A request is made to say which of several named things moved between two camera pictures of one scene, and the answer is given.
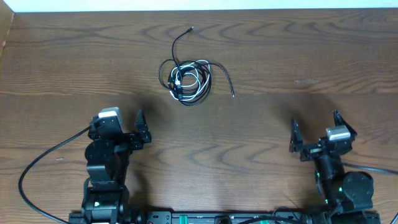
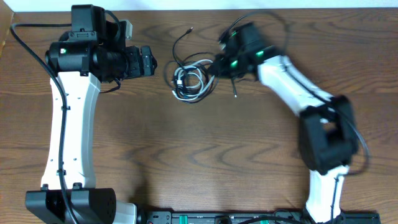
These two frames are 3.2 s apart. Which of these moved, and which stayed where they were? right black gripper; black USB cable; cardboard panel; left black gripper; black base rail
Moved: right black gripper; left black gripper; black USB cable
Stayed: black base rail; cardboard panel
